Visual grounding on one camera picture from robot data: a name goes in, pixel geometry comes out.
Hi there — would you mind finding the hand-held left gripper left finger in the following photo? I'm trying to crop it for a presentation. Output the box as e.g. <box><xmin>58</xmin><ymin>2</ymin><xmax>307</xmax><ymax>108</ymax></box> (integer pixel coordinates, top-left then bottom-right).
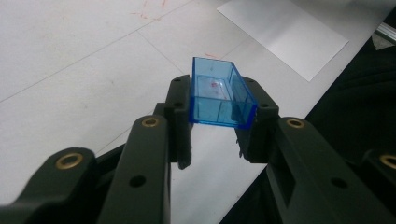
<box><xmin>153</xmin><ymin>74</ymin><xmax>194</xmax><ymax>171</ymax></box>

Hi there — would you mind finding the blue transparent plastic box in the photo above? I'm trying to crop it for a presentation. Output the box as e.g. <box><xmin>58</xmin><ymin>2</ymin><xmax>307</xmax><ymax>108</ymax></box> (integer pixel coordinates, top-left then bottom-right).
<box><xmin>188</xmin><ymin>56</ymin><xmax>259</xmax><ymax>131</ymax></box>

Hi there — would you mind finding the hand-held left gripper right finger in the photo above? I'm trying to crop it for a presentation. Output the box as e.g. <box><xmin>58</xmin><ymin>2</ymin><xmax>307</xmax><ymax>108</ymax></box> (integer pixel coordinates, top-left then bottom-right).
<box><xmin>234</xmin><ymin>77</ymin><xmax>280</xmax><ymax>164</ymax></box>

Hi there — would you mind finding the metal frame bar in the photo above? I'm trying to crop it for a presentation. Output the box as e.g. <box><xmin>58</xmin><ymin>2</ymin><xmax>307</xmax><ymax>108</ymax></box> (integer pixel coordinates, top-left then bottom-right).
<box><xmin>372</xmin><ymin>21</ymin><xmax>396</xmax><ymax>50</ymax></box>

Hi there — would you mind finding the white paper sheet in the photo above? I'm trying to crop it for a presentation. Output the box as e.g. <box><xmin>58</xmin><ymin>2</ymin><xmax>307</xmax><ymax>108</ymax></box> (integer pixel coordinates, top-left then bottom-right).
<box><xmin>217</xmin><ymin>0</ymin><xmax>349</xmax><ymax>83</ymax></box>

